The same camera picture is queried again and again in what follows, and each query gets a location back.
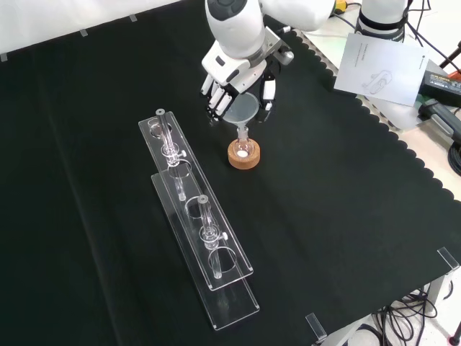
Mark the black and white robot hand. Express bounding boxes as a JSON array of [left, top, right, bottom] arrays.
[[200, 27, 295, 125]]

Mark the clear plastic funnel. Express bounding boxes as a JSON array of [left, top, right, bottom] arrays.
[[220, 92, 260, 140]]

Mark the small round-bottom glass flask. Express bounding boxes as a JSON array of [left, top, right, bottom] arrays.
[[232, 128, 255, 159]]

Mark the clear acrylic funnel stand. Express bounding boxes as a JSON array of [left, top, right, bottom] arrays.
[[138, 107, 261, 332]]

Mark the white printed paper sheet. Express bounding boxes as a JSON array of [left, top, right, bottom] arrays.
[[333, 32, 430, 107]]

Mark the black bench cloth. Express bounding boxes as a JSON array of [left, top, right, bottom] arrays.
[[0, 0, 461, 346]]

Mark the dark grey connector block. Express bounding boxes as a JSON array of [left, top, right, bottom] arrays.
[[417, 99, 461, 145]]

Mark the black power adapter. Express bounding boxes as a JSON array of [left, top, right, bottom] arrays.
[[419, 68, 461, 106]]

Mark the cork ring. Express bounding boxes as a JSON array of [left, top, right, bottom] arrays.
[[227, 138, 261, 170]]

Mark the black floor cable bundle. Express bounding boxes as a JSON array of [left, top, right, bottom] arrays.
[[374, 288, 439, 346]]

